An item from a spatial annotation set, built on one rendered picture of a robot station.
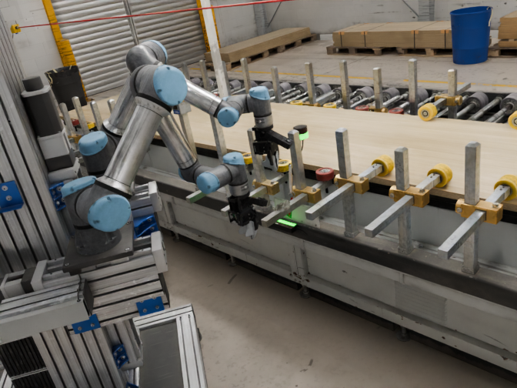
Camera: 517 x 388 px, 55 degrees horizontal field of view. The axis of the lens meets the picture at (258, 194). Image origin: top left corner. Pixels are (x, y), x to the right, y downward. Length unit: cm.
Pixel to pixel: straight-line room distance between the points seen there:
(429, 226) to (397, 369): 73
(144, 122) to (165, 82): 13
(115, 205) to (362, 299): 152
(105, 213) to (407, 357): 163
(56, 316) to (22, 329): 11
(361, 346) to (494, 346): 61
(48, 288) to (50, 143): 49
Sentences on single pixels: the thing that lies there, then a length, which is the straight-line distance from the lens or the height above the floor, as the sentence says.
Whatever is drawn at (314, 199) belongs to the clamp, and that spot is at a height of 85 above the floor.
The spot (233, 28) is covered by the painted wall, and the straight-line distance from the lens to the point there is 1213.
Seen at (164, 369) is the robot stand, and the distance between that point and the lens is 241.
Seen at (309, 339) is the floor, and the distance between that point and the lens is 267.
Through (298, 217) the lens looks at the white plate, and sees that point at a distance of 224.
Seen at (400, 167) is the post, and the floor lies 106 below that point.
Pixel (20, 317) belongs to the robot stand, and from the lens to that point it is 170.
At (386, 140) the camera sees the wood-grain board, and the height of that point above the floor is 90.
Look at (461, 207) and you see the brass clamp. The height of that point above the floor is 96.
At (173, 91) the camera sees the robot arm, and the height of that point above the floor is 149.
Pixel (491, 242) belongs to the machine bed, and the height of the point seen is 70.
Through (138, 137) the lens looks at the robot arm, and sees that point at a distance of 152.
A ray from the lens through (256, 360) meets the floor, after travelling 262.
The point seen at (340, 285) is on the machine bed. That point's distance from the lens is 271.
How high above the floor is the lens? 179
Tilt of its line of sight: 25 degrees down
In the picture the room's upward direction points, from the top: 11 degrees counter-clockwise
